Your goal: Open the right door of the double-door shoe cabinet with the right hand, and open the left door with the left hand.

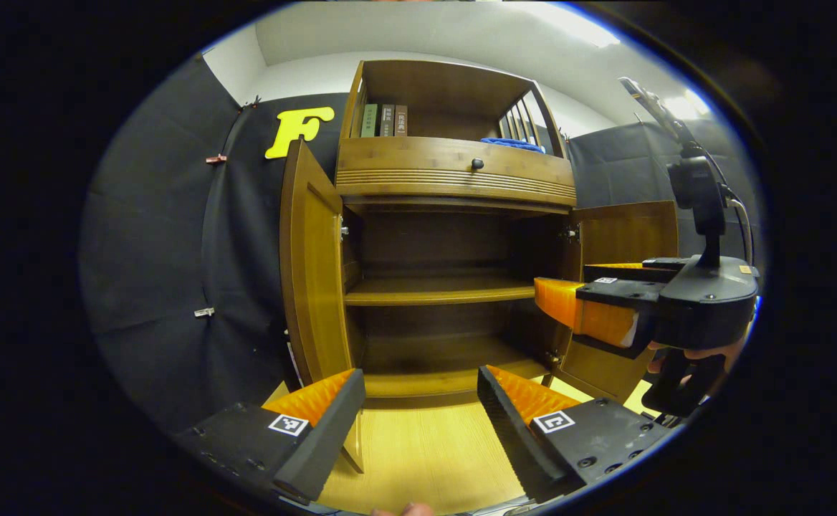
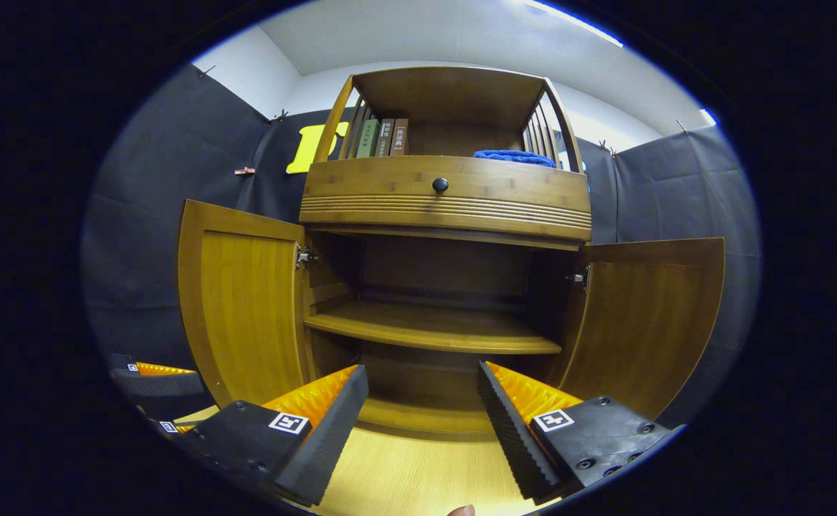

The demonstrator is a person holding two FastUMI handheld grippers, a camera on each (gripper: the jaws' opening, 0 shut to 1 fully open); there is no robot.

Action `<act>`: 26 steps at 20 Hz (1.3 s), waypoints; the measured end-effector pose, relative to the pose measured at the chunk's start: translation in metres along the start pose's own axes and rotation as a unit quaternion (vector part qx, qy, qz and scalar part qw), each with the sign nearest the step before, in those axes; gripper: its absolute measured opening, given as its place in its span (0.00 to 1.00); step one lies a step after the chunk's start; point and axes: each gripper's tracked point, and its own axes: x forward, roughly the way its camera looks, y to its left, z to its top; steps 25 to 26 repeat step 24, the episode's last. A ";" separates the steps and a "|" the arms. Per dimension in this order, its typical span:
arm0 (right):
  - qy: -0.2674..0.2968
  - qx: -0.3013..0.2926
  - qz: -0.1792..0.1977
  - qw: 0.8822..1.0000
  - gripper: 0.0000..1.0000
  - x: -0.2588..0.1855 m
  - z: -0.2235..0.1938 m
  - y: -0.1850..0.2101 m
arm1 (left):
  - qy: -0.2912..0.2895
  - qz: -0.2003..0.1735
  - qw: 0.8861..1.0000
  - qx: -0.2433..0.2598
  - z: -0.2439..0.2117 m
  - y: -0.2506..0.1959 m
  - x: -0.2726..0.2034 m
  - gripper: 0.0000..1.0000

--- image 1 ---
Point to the pink cloth clip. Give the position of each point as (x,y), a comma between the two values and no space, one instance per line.
(216,159)

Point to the small ceiling light panel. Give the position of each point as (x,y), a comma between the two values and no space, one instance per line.
(691,104)

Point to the wooden ribbed drawer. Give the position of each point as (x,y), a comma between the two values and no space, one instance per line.
(418,168)

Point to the green book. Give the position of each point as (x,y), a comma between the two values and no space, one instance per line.
(370,120)

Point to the dark grey book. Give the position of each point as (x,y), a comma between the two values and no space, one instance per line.
(387,120)

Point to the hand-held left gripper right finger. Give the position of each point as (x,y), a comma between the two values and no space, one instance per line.
(512,444)

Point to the wooden inner shelf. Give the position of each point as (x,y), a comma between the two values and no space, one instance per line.
(433,290)

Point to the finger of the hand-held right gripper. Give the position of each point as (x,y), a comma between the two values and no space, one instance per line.
(619,292)
(633,272)

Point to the black cloth clip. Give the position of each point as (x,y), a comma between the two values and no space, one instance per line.
(250,104)

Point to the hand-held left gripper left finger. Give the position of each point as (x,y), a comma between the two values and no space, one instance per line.
(325,444)

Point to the silver cloth clip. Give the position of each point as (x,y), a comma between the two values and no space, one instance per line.
(204,312)

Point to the black backdrop cloth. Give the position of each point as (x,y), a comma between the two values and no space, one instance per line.
(153,251)

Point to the blue folded cloth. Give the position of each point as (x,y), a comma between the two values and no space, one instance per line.
(515,145)

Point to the brown book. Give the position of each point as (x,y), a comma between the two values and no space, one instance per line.
(400,120)

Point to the metal door hinge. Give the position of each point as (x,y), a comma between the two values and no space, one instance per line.
(552,357)
(572,233)
(343,228)

